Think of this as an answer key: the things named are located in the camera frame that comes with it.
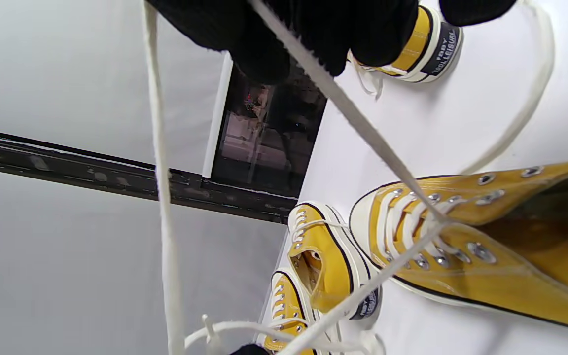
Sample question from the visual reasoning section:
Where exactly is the white roller blind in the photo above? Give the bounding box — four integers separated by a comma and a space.
0, 0, 234, 178
0, 165, 287, 355

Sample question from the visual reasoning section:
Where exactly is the person's right hand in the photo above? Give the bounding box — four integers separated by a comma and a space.
146, 0, 516, 85

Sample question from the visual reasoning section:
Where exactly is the dark window frame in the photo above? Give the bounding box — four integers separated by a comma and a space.
0, 54, 329, 225

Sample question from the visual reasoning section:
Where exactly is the person's left hand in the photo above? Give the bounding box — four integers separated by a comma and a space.
230, 344, 270, 355

